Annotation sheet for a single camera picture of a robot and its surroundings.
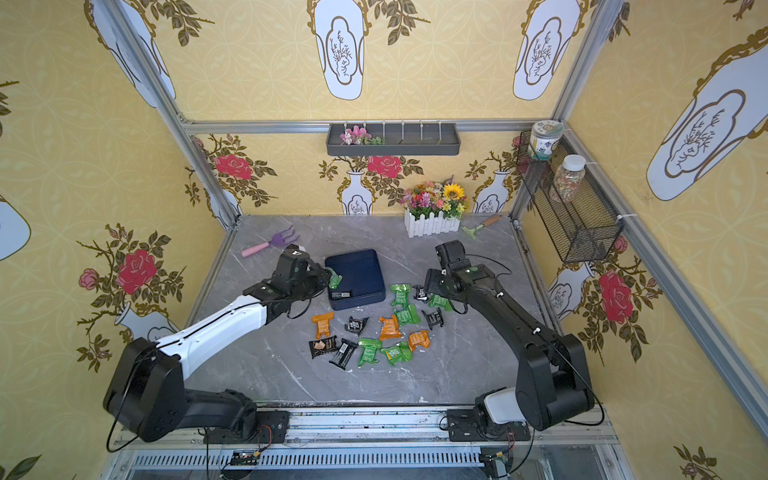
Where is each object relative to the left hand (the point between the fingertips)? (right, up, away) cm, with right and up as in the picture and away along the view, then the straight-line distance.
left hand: (321, 271), depth 88 cm
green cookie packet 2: (+25, -14, +5) cm, 29 cm away
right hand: (+36, -3, +1) cm, 36 cm away
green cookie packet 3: (+24, -8, +10) cm, 27 cm away
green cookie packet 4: (+22, -23, -4) cm, 32 cm away
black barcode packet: (+3, -8, +7) cm, 12 cm away
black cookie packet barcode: (+7, -23, -2) cm, 24 cm away
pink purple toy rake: (-23, +10, +28) cm, 38 cm away
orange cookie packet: (+20, -18, +2) cm, 27 cm away
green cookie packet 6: (+4, -2, -1) cm, 5 cm away
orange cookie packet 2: (0, -16, +2) cm, 16 cm away
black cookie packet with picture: (+1, -21, -2) cm, 22 cm away
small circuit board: (-15, -44, -15) cm, 49 cm away
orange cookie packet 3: (+29, -20, 0) cm, 35 cm away
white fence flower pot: (+35, +21, +19) cm, 45 cm away
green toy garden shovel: (+52, +13, +29) cm, 61 cm away
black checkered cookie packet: (+34, -15, +4) cm, 37 cm away
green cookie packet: (+14, -23, -2) cm, 27 cm away
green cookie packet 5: (+35, -10, +7) cm, 37 cm away
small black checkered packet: (+10, -17, +2) cm, 19 cm away
